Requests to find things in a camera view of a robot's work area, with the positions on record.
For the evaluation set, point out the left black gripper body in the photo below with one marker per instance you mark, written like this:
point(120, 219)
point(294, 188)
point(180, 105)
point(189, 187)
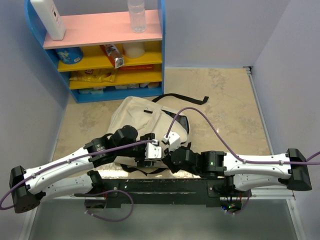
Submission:
point(138, 152)

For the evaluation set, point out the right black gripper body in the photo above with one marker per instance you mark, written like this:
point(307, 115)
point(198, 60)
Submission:
point(175, 168)

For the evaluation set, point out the beige canvas backpack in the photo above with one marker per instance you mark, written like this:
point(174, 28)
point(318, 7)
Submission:
point(146, 116)

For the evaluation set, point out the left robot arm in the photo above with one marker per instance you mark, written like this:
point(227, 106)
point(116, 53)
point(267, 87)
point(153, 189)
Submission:
point(75, 173)

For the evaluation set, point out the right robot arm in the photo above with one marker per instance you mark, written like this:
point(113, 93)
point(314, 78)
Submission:
point(244, 171)

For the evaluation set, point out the yellow chips bag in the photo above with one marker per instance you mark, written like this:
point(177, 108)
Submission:
point(93, 75)

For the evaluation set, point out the white small boxes row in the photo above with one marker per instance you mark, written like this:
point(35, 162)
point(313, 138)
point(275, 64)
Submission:
point(102, 89)

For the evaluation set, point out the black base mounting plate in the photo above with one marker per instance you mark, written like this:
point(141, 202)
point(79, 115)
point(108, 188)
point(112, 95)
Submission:
point(178, 191)

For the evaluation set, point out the red flat box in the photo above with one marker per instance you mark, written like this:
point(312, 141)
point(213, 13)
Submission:
point(137, 67)

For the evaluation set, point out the blue shelf unit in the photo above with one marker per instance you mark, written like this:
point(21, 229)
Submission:
point(89, 31)

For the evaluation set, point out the orange silver snack packet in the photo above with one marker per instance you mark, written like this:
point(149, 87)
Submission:
point(113, 54)

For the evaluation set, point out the white cylindrical container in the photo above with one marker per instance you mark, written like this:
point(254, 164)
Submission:
point(133, 50)

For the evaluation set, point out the blue round snack tub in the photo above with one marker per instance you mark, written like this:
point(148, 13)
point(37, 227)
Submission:
point(70, 55)

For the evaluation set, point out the clear plastic water bottle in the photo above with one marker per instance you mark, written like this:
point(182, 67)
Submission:
point(137, 15)

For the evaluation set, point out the white rectangular bottle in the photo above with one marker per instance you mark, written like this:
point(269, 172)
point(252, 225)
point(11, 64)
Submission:
point(50, 17)

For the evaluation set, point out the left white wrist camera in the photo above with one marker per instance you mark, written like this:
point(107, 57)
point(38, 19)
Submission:
point(153, 151)

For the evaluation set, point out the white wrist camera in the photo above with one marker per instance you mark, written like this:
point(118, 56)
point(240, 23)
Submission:
point(153, 151)
point(172, 141)

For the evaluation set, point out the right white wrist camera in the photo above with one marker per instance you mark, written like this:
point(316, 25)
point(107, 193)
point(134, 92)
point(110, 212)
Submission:
point(172, 141)

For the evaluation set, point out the aluminium frame rail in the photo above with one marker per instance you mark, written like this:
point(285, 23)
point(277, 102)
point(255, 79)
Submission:
point(235, 111)

